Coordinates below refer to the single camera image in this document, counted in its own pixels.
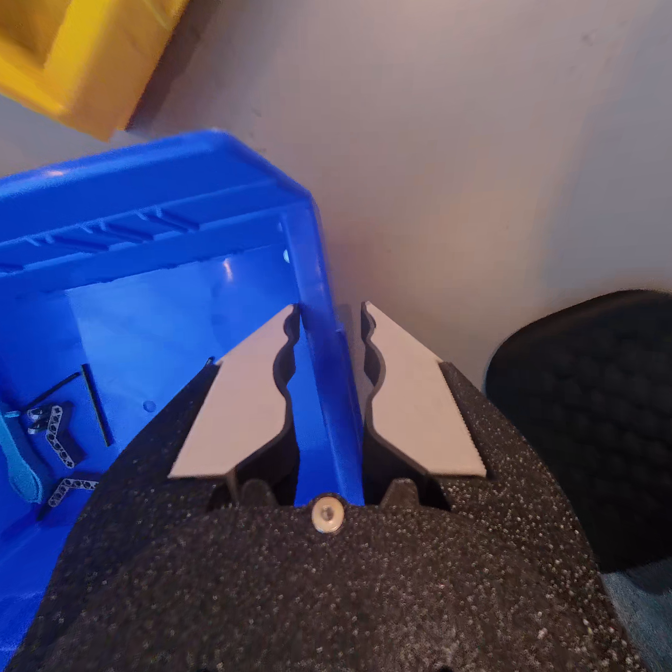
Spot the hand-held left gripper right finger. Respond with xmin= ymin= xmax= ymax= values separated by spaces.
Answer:
xmin=362 ymin=302 xmax=489 ymax=508

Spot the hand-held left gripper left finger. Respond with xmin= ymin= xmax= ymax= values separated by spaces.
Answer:
xmin=168 ymin=303 xmax=301 ymax=503

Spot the blue storage bin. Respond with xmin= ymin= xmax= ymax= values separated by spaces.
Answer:
xmin=0 ymin=128 xmax=366 ymax=657

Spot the grey desk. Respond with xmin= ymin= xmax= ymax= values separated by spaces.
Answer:
xmin=0 ymin=0 xmax=672 ymax=394

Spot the long black brick axle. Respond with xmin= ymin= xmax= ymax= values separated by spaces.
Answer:
xmin=80 ymin=364 xmax=114 ymax=448
xmin=29 ymin=370 xmax=85 ymax=407

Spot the grey angled brick beam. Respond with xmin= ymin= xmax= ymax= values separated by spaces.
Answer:
xmin=47 ymin=477 xmax=100 ymax=507
xmin=27 ymin=401 xmax=87 ymax=468

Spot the blue brick separator tool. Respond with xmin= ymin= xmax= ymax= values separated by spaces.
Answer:
xmin=0 ymin=409 xmax=44 ymax=506

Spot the blue-grey fabric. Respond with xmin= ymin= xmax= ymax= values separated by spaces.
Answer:
xmin=598 ymin=569 xmax=672 ymax=672

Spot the yellow storage bin with ledge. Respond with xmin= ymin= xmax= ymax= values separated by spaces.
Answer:
xmin=0 ymin=0 xmax=190 ymax=142

